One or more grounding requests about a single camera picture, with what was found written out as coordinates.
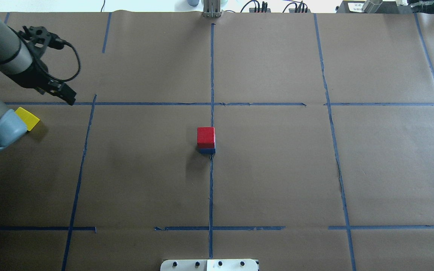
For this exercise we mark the red wooden block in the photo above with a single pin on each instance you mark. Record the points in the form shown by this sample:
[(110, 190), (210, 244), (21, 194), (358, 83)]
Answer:
[(206, 138)]

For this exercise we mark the aluminium frame post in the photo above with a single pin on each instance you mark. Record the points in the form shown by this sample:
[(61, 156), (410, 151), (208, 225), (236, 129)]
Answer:
[(212, 8)]

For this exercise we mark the white pedestal column base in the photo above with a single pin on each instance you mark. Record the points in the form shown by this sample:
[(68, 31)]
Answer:
[(210, 265)]

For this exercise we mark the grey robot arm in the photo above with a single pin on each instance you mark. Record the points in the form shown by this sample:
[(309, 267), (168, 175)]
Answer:
[(21, 61)]

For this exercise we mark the black power strip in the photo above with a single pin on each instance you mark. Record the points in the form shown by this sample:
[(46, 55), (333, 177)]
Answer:
[(299, 7), (259, 7)]

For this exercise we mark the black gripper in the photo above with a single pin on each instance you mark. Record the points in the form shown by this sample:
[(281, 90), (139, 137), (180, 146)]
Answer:
[(32, 77)]

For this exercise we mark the yellow wooden block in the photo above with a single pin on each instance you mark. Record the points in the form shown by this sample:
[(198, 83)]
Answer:
[(29, 119)]

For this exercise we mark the blue wooden block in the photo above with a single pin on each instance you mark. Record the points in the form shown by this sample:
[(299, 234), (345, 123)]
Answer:
[(207, 151)]

